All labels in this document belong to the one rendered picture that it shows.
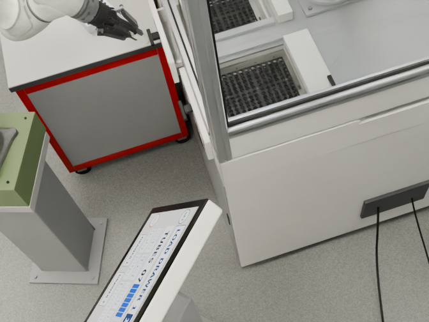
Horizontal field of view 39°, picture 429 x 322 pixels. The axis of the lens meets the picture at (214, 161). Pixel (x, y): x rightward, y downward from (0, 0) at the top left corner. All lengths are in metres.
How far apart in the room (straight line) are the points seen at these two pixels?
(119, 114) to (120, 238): 0.56
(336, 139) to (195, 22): 0.74
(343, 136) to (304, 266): 0.88
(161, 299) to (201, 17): 0.58
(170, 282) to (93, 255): 1.39
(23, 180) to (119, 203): 0.89
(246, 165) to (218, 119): 0.27
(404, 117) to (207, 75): 0.73
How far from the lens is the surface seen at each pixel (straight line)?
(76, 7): 1.84
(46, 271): 2.73
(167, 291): 1.32
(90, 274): 2.66
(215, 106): 1.47
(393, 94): 1.74
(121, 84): 2.37
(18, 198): 1.95
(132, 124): 2.59
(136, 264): 1.49
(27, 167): 1.98
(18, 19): 1.87
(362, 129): 1.83
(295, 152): 1.79
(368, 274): 2.57
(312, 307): 2.52
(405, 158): 2.14
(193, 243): 1.34
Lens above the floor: 2.42
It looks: 60 degrees down
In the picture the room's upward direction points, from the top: 12 degrees counter-clockwise
